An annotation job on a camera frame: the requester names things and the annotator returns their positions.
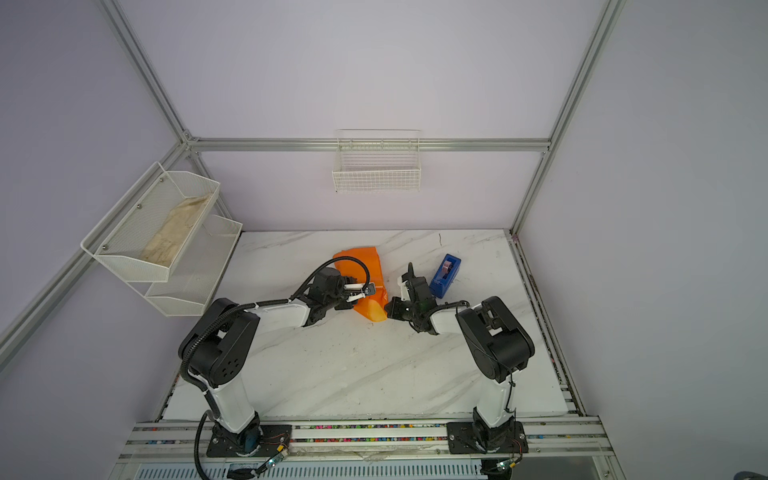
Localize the yellow orange wrapping paper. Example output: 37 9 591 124
334 247 389 323

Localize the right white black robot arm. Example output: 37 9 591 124
385 263 535 429

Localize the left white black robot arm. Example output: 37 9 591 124
178 265 376 434

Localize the blue tape dispenser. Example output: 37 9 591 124
429 254 461 299

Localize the lower white mesh shelf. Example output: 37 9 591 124
144 214 242 317

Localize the white mesh shelf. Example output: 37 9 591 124
144 214 242 317
80 163 220 283

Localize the beige cloth in shelf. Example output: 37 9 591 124
140 195 210 267

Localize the upper white mesh shelf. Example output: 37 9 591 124
80 163 220 283

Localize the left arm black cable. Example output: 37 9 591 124
179 255 373 480

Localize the white wire wall basket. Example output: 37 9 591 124
332 129 422 194

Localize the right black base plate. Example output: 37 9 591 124
446 418 529 454

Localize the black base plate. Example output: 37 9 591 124
446 418 529 454
206 423 293 458

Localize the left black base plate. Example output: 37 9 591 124
206 423 293 458

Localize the aluminium frame rail front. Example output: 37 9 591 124
118 416 616 463

